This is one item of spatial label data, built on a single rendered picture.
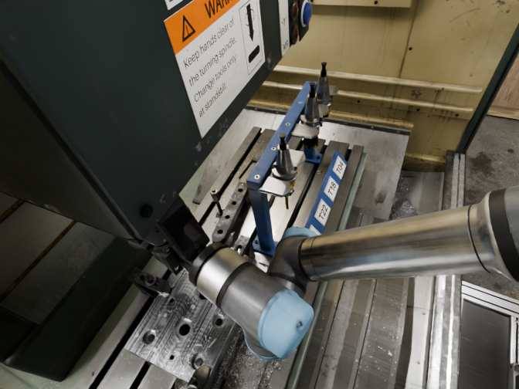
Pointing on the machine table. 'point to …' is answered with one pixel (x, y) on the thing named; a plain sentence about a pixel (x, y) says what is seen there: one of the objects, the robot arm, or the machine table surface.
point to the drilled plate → (186, 292)
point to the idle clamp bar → (242, 197)
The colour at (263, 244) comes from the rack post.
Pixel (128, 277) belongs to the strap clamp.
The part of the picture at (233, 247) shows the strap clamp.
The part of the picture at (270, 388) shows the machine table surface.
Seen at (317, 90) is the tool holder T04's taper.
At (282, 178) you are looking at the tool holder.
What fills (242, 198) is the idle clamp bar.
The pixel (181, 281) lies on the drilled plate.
